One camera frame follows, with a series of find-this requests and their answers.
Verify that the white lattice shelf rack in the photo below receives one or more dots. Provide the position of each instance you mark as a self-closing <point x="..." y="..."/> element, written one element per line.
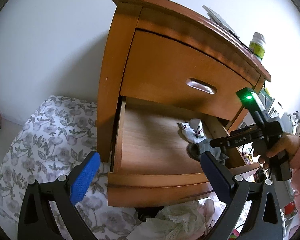
<point x="274" y="109"/>

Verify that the white garment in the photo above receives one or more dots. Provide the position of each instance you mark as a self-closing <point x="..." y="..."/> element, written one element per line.
<point x="152" y="228"/>

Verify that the white Hello Kitty sock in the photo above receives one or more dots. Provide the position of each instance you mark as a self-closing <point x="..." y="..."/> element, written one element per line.
<point x="193" y="131"/>

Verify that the grey phone on nightstand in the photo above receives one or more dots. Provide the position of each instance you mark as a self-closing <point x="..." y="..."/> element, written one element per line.
<point x="217" y="19"/>

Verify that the person right hand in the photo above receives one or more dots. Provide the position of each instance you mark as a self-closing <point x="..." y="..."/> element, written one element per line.
<point x="288" y="142"/>

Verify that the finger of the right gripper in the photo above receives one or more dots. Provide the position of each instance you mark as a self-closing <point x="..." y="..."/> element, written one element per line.
<point x="222" y="142"/>

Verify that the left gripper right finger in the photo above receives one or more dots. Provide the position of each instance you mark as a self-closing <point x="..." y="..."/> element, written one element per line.
<point x="264" y="218"/>

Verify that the pale green lace underwear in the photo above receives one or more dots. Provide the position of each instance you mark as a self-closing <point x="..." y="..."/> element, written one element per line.
<point x="180" y="221"/>

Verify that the pink sock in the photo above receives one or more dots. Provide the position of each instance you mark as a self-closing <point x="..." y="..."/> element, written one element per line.
<point x="211" y="210"/>

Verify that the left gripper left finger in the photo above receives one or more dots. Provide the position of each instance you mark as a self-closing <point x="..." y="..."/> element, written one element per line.
<point x="36" y="219"/>

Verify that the white green pill bottle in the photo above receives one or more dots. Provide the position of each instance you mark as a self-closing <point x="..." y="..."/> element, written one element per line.
<point x="257" y="45"/>

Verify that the wooden nightstand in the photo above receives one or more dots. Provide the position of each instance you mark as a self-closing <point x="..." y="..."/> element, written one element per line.
<point x="173" y="21"/>

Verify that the grey printed garment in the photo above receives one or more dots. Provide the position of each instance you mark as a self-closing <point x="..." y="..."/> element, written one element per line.
<point x="196" y="150"/>

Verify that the black lace underwear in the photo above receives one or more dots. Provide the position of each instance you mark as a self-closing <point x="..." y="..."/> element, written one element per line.
<point x="147" y="212"/>

